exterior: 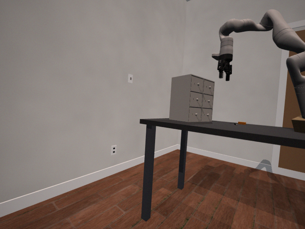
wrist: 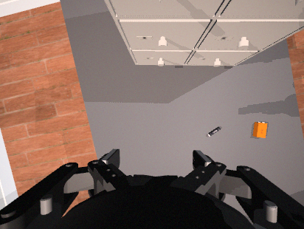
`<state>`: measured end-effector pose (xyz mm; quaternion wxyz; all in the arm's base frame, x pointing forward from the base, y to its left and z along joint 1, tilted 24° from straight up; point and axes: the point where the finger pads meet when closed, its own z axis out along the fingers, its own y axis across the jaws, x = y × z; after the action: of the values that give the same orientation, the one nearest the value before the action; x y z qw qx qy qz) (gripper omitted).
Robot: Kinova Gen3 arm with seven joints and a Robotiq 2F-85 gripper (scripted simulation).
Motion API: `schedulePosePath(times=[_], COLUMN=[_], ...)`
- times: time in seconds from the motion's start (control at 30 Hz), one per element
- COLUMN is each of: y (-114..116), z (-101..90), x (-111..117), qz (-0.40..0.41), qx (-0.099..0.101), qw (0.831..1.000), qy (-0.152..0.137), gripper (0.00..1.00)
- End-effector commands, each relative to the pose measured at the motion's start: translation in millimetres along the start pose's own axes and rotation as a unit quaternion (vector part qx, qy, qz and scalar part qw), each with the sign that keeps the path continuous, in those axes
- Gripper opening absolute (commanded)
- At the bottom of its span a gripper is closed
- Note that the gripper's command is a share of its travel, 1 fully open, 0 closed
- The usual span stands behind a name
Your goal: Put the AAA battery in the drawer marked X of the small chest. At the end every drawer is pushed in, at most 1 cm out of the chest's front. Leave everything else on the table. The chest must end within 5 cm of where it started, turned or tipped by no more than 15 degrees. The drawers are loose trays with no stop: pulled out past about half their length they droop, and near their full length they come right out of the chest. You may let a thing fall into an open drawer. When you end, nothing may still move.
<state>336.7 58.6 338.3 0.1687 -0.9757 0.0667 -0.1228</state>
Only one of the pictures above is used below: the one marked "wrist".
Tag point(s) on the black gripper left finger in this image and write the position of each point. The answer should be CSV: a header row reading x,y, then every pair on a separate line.
x,y
46,202

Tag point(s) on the beige drawer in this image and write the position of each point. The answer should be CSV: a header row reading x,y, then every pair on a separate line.
x,y
218,57
248,33
264,8
161,57
166,8
163,33

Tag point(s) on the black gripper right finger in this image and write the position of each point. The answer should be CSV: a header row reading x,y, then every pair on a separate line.
x,y
265,204

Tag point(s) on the white small chest of drawers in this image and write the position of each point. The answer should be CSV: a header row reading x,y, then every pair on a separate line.
x,y
212,21

